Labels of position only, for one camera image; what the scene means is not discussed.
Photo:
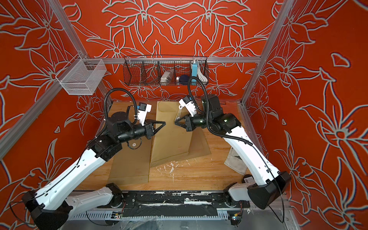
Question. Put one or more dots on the red plastic tool case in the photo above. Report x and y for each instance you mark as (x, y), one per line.
(230, 107)

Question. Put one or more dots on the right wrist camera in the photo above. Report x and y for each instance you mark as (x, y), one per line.
(188, 103)

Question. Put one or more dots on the white mesh basket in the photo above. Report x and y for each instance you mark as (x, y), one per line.
(82, 78)

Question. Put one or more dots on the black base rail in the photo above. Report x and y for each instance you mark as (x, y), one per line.
(178, 204)

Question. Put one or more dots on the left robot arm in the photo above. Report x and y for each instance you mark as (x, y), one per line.
(52, 206)

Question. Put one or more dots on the black wire basket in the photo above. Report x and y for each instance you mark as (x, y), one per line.
(147, 71)

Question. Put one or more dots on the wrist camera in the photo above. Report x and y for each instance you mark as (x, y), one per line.
(188, 103)
(143, 109)

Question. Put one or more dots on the dark blue round object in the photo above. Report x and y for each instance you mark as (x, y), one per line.
(183, 79)

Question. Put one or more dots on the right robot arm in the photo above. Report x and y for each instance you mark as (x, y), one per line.
(269, 182)

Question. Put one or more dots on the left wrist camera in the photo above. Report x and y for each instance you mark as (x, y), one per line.
(143, 109)

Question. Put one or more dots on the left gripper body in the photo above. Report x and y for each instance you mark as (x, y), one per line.
(148, 131)

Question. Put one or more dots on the kraft file bag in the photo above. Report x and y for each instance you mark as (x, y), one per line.
(198, 146)
(131, 166)
(172, 142)

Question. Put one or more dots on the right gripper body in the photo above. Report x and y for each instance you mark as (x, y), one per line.
(191, 124)

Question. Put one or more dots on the white grey work glove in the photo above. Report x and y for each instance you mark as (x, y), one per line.
(234, 162)

